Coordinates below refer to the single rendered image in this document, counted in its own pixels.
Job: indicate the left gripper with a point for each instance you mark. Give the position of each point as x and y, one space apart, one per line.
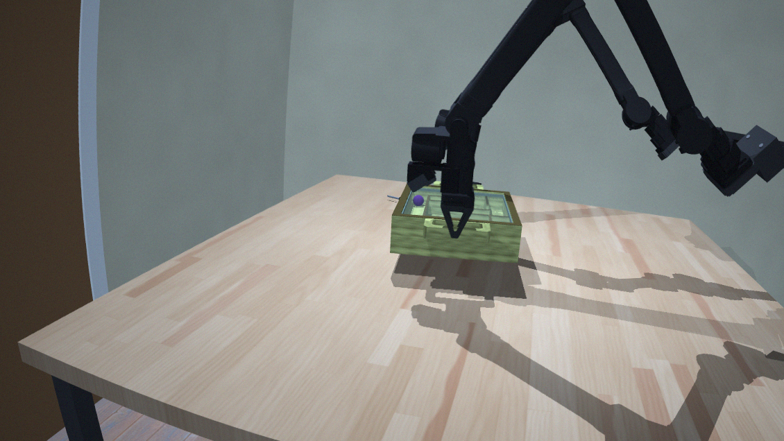
466 196

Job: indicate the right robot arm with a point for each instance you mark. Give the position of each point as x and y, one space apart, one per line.
636 110

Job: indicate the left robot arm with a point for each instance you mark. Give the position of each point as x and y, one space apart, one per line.
720 156

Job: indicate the wooden ball maze board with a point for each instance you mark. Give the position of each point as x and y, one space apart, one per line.
492 233

